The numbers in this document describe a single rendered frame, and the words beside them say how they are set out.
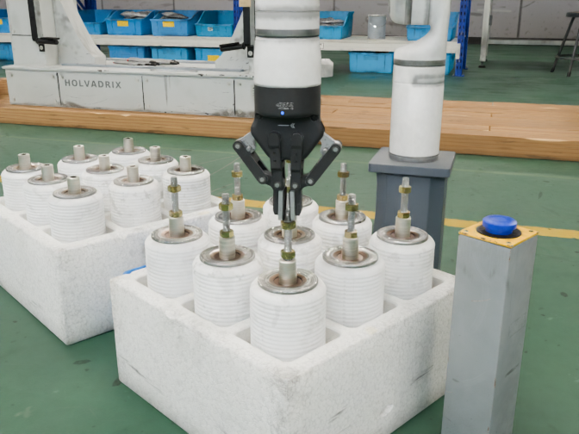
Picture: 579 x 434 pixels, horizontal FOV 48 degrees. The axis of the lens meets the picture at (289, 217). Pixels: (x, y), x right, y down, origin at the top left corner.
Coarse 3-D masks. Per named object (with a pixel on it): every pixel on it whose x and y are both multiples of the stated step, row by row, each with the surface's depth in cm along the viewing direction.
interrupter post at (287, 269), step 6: (282, 258) 80; (294, 258) 80; (282, 264) 79; (288, 264) 79; (294, 264) 79; (282, 270) 79; (288, 270) 79; (294, 270) 79; (282, 276) 80; (288, 276) 79; (294, 276) 80; (282, 282) 80; (288, 282) 80; (294, 282) 80
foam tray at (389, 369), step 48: (144, 288) 95; (432, 288) 95; (144, 336) 95; (192, 336) 85; (240, 336) 84; (336, 336) 84; (384, 336) 85; (432, 336) 94; (144, 384) 98; (192, 384) 88; (240, 384) 79; (288, 384) 73; (336, 384) 80; (384, 384) 88; (432, 384) 97; (192, 432) 91; (240, 432) 82; (288, 432) 75; (336, 432) 82; (384, 432) 90
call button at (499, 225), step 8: (488, 216) 80; (496, 216) 80; (504, 216) 80; (488, 224) 78; (496, 224) 78; (504, 224) 77; (512, 224) 78; (496, 232) 78; (504, 232) 78; (512, 232) 79
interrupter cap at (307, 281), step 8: (264, 272) 82; (272, 272) 83; (296, 272) 83; (304, 272) 83; (312, 272) 82; (264, 280) 81; (272, 280) 81; (296, 280) 81; (304, 280) 81; (312, 280) 81; (264, 288) 78; (272, 288) 78; (280, 288) 78; (288, 288) 78; (296, 288) 78; (304, 288) 78; (312, 288) 79
